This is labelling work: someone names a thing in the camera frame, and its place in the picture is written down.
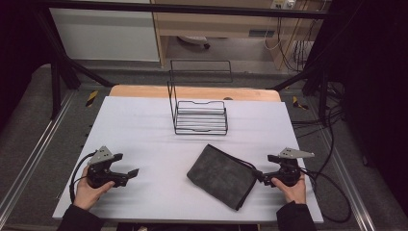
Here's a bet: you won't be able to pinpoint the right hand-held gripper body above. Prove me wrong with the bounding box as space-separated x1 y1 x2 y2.
274 147 316 188

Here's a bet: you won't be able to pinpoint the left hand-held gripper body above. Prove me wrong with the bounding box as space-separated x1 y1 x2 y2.
86 145 129 190

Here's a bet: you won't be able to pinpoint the dark grey towel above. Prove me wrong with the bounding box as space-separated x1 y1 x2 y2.
186 143 265 212

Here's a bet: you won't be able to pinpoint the black wire rack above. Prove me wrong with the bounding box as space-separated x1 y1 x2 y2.
166 59 234 136

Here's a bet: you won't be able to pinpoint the person's right hand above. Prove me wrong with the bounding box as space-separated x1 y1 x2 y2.
270 175 308 205

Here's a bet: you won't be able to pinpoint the person's left hand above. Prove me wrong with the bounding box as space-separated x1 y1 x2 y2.
72 165 115 212

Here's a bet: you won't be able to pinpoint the white table board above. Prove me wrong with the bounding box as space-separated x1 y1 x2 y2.
52 95 324 224

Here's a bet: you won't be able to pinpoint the yellow black floor tape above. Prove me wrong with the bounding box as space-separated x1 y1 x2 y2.
85 90 100 108
292 95 310 111

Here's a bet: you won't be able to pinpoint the wooden table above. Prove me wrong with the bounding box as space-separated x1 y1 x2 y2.
109 84 282 103

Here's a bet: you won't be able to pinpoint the white cabinet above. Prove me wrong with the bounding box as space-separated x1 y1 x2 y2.
48 0 161 63

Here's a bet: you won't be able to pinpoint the office chair base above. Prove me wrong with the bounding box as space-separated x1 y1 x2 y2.
176 35 212 50

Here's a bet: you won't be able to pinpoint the light wooden desk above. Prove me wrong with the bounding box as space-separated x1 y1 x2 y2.
149 0 321 70

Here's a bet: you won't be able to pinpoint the white power strip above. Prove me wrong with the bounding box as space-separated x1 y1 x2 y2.
270 0 296 11

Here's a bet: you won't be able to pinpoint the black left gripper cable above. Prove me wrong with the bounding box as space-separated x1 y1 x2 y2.
68 150 98 204

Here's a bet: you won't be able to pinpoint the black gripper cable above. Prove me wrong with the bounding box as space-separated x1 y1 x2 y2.
299 167 352 224
68 150 98 204

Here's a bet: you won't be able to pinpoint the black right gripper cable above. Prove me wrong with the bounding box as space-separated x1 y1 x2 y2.
299 167 352 224

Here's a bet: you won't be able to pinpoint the bundle of black floor cables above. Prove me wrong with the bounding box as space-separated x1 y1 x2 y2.
290 81 347 140

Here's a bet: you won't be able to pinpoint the aluminium floor rail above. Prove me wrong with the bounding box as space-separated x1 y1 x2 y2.
0 90 77 219
316 128 377 231

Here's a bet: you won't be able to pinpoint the hanging desk cables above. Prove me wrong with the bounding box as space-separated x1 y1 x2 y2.
263 0 321 72

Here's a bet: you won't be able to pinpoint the black metal frame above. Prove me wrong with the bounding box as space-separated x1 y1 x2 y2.
30 0 333 127

